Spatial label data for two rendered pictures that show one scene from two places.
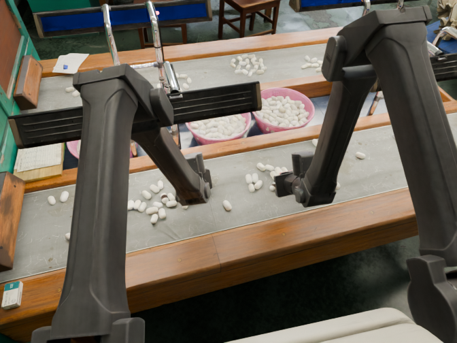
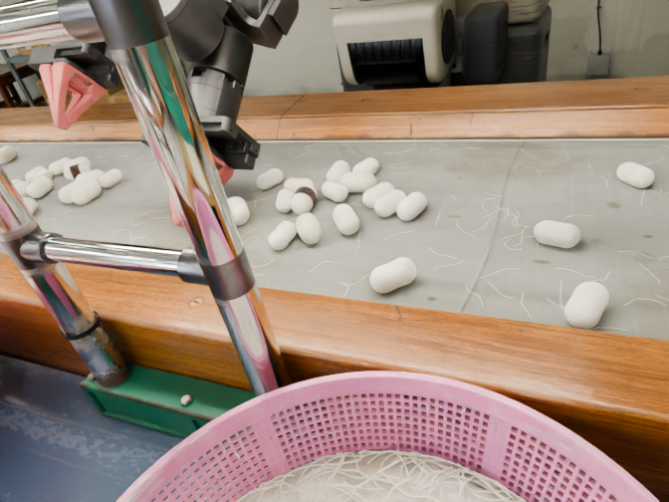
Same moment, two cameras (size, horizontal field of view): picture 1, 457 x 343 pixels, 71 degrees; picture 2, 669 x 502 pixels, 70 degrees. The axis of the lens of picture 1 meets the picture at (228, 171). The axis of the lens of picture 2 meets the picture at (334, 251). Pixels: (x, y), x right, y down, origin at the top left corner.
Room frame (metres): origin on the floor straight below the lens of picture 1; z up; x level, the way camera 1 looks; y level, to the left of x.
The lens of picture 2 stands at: (0.88, 0.52, 0.98)
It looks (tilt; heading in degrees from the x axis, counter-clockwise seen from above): 35 degrees down; 226
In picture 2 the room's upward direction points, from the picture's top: 12 degrees counter-clockwise
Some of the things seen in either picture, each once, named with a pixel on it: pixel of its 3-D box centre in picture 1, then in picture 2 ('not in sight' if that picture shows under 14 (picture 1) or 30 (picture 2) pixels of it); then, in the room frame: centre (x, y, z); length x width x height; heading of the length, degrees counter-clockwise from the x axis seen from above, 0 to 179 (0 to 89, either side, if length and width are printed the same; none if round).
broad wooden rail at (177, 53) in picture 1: (221, 61); not in sight; (1.58, 0.07, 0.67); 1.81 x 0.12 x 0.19; 108
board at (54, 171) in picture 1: (41, 145); not in sight; (0.80, 0.68, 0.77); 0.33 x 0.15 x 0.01; 18
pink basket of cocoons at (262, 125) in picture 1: (281, 115); not in sight; (1.09, -0.21, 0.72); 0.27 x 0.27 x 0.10
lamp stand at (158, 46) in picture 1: (140, 69); not in sight; (1.11, 0.37, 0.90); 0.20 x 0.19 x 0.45; 108
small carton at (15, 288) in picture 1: (12, 295); not in sight; (0.27, 0.53, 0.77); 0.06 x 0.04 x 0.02; 18
